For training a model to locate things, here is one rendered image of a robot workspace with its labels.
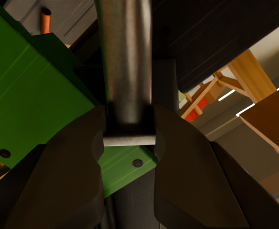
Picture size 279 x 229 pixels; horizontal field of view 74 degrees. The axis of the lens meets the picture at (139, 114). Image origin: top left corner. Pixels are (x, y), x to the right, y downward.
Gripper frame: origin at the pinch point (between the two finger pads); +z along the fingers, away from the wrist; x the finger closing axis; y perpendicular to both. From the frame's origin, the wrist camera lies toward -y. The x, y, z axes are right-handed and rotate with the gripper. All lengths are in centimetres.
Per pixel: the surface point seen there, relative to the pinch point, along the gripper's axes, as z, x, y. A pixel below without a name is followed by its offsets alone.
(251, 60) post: 68, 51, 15
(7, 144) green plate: 2.7, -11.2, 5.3
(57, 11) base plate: 48, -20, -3
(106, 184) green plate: 2.0, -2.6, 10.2
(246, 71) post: 67, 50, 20
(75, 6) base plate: 53, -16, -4
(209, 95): 328, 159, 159
